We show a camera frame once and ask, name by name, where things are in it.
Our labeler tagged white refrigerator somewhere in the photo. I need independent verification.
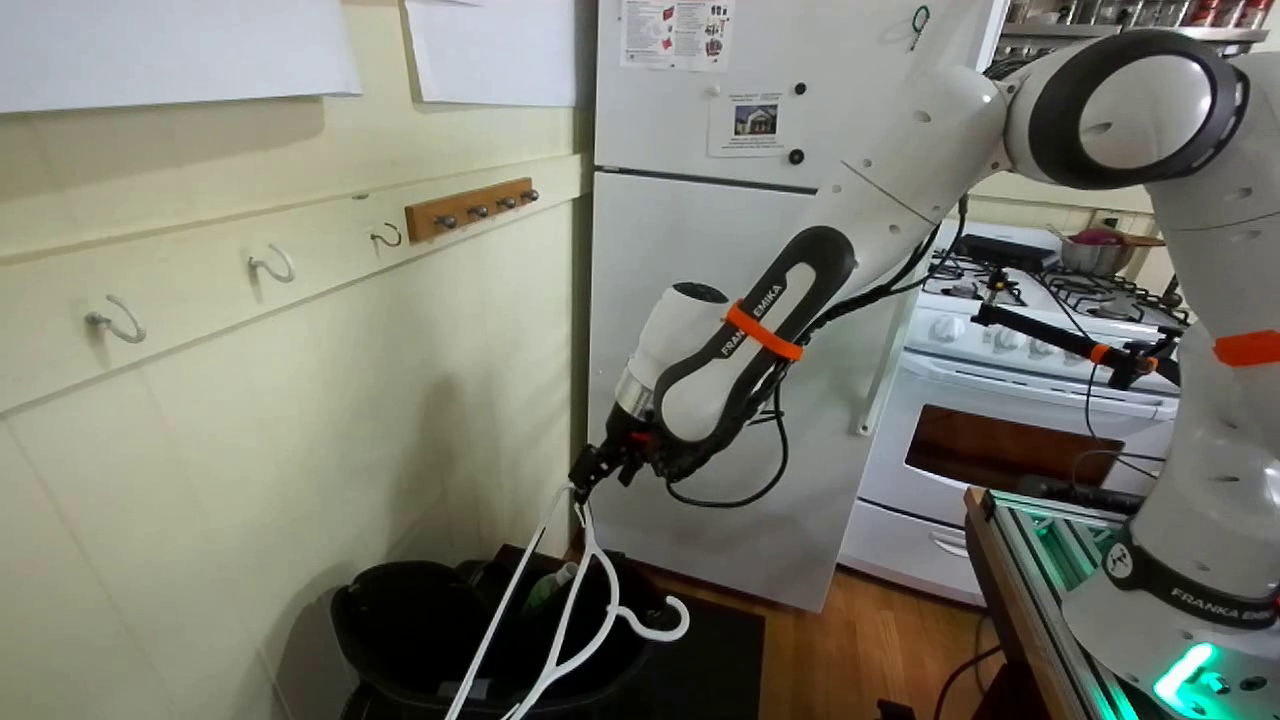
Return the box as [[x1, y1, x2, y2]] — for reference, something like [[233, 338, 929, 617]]
[[583, 0, 996, 617]]

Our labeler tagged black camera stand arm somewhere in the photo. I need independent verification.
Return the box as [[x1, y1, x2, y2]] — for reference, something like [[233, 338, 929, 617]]
[[973, 297, 1182, 391]]

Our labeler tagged white gas stove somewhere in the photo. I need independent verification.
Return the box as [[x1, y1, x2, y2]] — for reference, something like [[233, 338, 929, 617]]
[[836, 223, 1190, 612]]

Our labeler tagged small white paper sheet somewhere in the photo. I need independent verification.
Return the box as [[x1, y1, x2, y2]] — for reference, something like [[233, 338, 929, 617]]
[[398, 0, 578, 112]]

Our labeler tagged black flat device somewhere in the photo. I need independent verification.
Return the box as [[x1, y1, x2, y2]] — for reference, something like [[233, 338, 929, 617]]
[[953, 233, 1064, 271]]

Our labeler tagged black square storage box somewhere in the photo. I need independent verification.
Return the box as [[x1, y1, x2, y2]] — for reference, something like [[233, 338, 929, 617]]
[[484, 537, 772, 720]]

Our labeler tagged red cooking pot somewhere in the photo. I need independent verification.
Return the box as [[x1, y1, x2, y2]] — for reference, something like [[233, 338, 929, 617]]
[[1055, 217, 1164, 275]]

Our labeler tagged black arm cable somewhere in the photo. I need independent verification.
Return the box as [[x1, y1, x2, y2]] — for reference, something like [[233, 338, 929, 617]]
[[660, 196, 975, 510]]

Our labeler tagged printed fridge notice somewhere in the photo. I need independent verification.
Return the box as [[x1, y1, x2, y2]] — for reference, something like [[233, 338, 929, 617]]
[[617, 0, 738, 71]]

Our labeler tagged green lit robot base table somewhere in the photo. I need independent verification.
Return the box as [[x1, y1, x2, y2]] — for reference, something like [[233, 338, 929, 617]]
[[963, 483, 1280, 720]]

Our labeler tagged orange tape band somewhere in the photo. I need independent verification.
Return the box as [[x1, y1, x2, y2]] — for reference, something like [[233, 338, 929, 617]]
[[1213, 326, 1280, 371], [718, 300, 811, 368]]

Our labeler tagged small photo magnet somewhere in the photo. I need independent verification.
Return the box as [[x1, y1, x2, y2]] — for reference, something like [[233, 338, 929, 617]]
[[728, 93, 789, 143]]

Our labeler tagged wooden hook rack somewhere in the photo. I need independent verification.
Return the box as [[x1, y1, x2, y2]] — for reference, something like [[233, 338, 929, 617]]
[[398, 176, 544, 246]]

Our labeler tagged white plastic coat hanger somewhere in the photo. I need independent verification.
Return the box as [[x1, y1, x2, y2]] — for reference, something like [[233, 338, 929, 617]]
[[440, 483, 697, 720]]

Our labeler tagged black stitched bag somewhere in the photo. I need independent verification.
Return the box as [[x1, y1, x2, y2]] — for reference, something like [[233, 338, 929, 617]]
[[328, 557, 643, 720]]

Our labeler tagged metal wire shelf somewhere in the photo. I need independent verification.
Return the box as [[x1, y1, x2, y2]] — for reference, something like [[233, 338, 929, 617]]
[[990, 0, 1277, 65]]

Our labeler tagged large white paper sheet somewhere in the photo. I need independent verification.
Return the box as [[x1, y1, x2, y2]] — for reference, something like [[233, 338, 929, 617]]
[[0, 0, 364, 115]]

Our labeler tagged black floor cable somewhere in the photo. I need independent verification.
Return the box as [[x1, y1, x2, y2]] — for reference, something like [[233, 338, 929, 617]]
[[933, 645, 1002, 720]]

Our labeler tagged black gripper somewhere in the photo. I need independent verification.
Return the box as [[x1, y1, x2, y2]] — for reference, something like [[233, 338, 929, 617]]
[[567, 402, 689, 509]]

